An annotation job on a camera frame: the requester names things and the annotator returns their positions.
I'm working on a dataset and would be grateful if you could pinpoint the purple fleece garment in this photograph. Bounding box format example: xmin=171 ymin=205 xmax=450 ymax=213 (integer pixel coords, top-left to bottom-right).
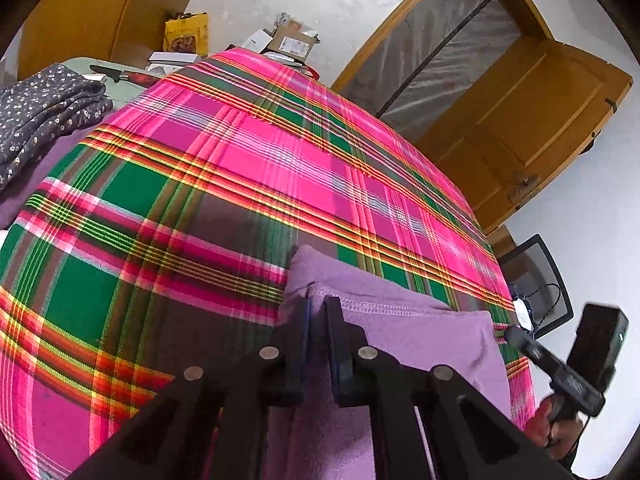
xmin=261 ymin=244 xmax=514 ymax=480

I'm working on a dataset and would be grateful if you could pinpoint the person's right hand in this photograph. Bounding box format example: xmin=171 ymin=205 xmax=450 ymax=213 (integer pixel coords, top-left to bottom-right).
xmin=524 ymin=396 xmax=584 ymax=460

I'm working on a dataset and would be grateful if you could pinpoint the pink plaid bed sheet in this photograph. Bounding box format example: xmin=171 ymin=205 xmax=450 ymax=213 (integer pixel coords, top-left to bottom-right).
xmin=1 ymin=49 xmax=515 ymax=479

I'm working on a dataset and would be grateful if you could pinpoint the wooden door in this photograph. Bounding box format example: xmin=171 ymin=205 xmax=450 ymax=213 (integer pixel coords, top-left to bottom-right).
xmin=416 ymin=37 xmax=634 ymax=233

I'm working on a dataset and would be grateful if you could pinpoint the purple folded cloth in pile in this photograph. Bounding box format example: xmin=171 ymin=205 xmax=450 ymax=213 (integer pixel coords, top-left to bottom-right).
xmin=0 ymin=125 xmax=96 ymax=230

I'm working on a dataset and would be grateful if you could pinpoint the dark floral folded garment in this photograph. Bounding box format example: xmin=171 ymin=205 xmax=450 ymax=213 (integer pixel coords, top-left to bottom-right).
xmin=1 ymin=63 xmax=113 ymax=188

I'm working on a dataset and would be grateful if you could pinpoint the transparent plastic door curtain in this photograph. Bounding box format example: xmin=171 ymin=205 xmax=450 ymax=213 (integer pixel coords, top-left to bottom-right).
xmin=341 ymin=0 xmax=521 ymax=142

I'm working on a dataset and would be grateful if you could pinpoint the yellow box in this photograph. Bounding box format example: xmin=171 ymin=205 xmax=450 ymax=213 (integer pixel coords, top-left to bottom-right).
xmin=163 ymin=12 xmax=208 ymax=56

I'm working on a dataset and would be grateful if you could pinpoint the cardboard parcel box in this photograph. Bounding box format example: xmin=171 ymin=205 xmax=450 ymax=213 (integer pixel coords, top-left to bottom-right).
xmin=266 ymin=25 xmax=320 ymax=62

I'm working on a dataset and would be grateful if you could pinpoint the wooden wardrobe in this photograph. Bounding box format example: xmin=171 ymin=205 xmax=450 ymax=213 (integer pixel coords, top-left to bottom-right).
xmin=17 ymin=0 xmax=190 ymax=79

